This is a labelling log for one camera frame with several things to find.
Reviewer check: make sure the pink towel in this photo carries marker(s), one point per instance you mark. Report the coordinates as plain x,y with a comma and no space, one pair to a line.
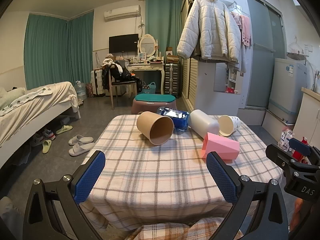
246,28

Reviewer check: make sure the white cabinet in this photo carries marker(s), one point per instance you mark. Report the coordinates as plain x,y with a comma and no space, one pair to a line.
308,115

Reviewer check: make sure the wooden chair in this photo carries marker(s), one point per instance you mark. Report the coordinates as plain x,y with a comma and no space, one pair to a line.
122,85

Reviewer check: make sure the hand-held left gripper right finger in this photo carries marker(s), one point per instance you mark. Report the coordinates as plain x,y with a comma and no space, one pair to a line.
221,178

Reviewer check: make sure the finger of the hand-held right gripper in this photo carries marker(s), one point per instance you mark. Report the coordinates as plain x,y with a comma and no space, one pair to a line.
278,153
300,146

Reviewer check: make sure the translucent white plastic cup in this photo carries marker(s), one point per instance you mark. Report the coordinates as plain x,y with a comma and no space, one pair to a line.
202,122

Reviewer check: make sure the white washing machine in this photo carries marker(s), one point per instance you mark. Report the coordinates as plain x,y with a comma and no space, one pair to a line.
287,90

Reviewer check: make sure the white puffer jacket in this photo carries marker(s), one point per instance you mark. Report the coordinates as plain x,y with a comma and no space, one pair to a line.
212,27

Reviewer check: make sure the bed with cream sheets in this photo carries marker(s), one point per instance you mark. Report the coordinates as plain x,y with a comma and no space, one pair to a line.
32,112

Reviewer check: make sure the white vanity desk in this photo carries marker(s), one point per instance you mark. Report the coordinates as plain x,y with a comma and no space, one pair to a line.
147,68

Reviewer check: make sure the white suitcase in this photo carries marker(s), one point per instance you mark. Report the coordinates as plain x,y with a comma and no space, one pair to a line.
97,82

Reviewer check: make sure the striped green pillow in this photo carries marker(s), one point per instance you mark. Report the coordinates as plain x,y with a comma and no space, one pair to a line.
10,96

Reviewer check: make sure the purple stool with green cushion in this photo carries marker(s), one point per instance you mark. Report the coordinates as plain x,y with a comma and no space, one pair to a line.
153,102

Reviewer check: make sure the red and white packet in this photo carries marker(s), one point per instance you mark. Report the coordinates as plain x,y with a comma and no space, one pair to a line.
285,140

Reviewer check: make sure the clear water jug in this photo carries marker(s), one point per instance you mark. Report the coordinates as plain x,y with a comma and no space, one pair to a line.
80,91

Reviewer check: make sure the brown paper cup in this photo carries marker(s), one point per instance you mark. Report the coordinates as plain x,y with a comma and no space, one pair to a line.
155,127

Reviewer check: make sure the teal basket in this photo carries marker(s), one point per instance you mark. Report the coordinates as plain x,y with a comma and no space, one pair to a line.
149,88

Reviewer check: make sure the wall switch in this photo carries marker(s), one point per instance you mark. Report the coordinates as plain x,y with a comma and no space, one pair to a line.
309,48

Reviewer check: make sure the pink angular cup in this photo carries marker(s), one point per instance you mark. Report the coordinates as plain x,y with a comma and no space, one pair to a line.
222,146

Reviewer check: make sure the white wardrobe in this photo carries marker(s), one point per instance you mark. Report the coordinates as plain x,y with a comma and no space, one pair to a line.
207,85

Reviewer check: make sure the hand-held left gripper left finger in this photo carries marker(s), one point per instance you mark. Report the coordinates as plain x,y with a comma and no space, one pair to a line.
89,178

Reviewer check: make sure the yellow-green slipper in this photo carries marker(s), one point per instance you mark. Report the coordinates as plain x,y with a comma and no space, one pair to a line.
46,147
64,129

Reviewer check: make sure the green curtain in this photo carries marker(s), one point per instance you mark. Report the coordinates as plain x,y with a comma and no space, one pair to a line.
45,52
162,27
80,50

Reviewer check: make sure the black television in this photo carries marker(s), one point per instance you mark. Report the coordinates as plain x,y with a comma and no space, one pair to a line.
123,43

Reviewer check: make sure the plaid pajama pants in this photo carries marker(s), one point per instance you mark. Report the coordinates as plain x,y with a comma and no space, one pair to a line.
170,230

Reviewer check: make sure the floral bag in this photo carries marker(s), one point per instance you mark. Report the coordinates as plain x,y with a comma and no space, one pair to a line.
89,90

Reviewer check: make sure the frosted glass sliding door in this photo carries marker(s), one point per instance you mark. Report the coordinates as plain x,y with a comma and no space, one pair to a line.
262,55

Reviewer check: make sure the pile of clothes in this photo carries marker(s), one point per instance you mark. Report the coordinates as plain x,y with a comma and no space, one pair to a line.
118,71

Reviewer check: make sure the grey sneaker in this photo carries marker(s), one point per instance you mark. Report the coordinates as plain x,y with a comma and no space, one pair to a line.
37,140
49,134

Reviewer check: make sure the white air conditioner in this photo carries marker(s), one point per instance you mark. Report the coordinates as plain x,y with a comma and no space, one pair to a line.
121,13

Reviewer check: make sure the person's right hand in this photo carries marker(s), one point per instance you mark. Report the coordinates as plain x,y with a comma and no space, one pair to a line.
298,211

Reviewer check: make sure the silver suitcase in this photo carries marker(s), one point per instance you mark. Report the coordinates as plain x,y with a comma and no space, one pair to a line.
172,81

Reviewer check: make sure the cardboard box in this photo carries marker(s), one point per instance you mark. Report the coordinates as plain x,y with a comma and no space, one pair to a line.
172,56

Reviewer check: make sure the white slipper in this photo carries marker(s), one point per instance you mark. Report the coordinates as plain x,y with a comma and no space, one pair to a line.
81,139
81,149

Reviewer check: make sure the plaid tablecloth table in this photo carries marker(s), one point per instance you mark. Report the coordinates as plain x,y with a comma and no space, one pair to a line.
155,177

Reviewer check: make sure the white dotted paper cup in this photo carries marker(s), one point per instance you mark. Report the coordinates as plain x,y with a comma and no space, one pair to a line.
228,126

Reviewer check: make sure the oval vanity mirror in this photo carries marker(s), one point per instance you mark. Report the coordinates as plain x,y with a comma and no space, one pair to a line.
147,45

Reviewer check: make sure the blue wet wipes packet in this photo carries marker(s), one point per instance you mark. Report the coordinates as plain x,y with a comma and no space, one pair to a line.
178,120

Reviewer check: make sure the photo frame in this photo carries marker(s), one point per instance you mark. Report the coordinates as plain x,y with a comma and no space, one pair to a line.
142,57

